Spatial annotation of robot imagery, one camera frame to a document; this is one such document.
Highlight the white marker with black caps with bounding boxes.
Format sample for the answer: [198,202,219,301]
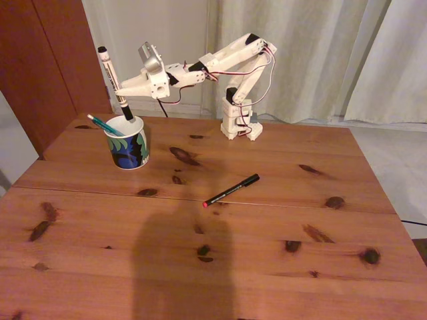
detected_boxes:
[97,45,135,121]

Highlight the white mug blue green pattern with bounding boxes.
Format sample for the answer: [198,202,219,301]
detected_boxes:
[103,115,150,171]

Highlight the silver white camera box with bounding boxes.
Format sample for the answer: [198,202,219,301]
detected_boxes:
[137,41,165,74]

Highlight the red white servo wire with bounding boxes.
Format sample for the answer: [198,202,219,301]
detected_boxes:
[163,85,183,105]
[238,46,279,136]
[201,49,273,83]

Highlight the teal translucent ballpoint pen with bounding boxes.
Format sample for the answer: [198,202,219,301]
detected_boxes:
[87,113,126,137]

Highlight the dark brown furniture piece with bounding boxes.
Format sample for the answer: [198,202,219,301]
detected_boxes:
[410,237,427,267]

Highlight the thin black pen red ends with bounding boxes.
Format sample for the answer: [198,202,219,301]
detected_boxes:
[202,173,261,209]

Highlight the white fabric curtain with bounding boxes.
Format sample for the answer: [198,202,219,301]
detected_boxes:
[201,0,391,124]
[343,0,427,126]

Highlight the brown wooden cabinet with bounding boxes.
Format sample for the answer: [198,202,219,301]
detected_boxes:
[0,0,113,157]

